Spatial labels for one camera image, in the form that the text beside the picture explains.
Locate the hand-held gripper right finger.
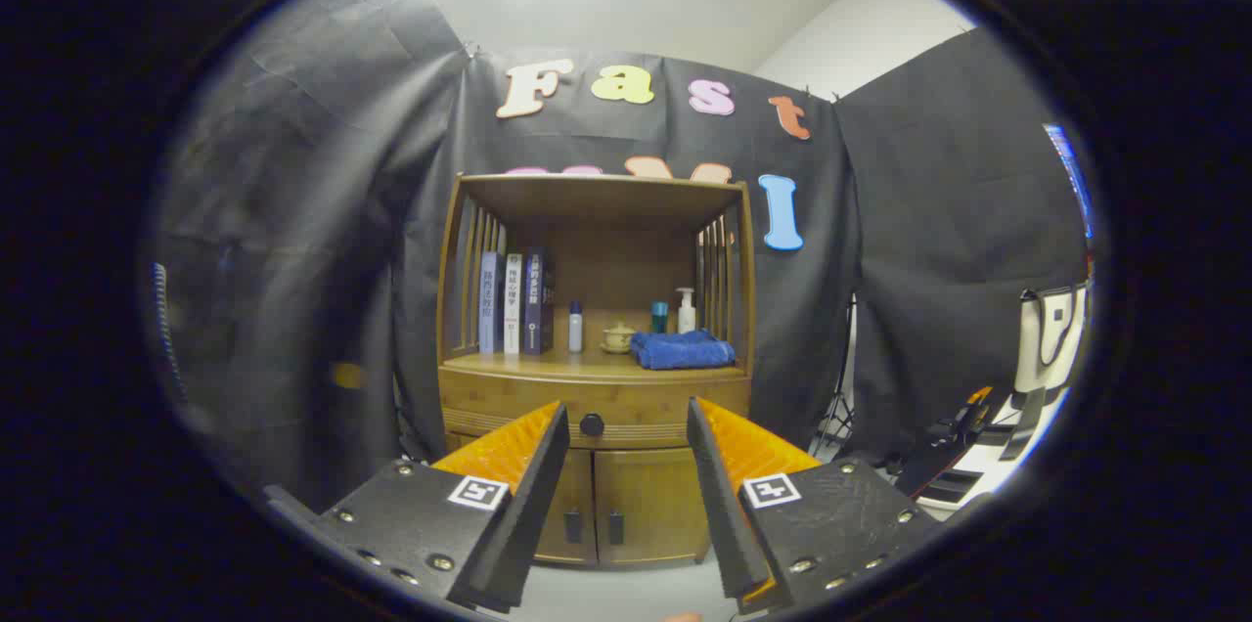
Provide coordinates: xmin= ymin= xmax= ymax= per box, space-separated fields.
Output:
xmin=687 ymin=396 xmax=945 ymax=615

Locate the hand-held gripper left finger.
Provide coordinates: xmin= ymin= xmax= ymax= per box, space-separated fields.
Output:
xmin=264 ymin=400 xmax=571 ymax=615

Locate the wooden drawer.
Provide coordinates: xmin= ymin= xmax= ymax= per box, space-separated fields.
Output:
xmin=440 ymin=370 xmax=752 ymax=452

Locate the wooden countertop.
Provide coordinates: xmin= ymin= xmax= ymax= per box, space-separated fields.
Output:
xmin=442 ymin=348 xmax=749 ymax=383

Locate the wooden cabinet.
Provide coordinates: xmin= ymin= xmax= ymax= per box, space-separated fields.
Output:
xmin=435 ymin=172 xmax=759 ymax=569

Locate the black light stand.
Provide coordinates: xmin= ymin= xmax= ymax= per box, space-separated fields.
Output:
xmin=810 ymin=299 xmax=859 ymax=457

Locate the blue folded towel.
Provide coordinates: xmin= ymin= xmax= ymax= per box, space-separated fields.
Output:
xmin=630 ymin=329 xmax=737 ymax=371

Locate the dark blue book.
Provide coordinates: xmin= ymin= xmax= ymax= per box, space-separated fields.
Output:
xmin=522 ymin=248 xmax=556 ymax=356

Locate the white book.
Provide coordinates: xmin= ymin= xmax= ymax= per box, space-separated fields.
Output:
xmin=503 ymin=253 xmax=524 ymax=355

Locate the light blue book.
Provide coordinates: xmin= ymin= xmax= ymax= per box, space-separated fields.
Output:
xmin=478 ymin=250 xmax=506 ymax=355

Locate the black orange device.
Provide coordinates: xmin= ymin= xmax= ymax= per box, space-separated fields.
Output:
xmin=929 ymin=385 xmax=1018 ymax=467

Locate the white tote bag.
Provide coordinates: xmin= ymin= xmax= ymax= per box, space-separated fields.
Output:
xmin=1012 ymin=282 xmax=1089 ymax=395

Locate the black backdrop cloth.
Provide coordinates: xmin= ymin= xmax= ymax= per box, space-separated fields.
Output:
xmin=152 ymin=0 xmax=1092 ymax=515

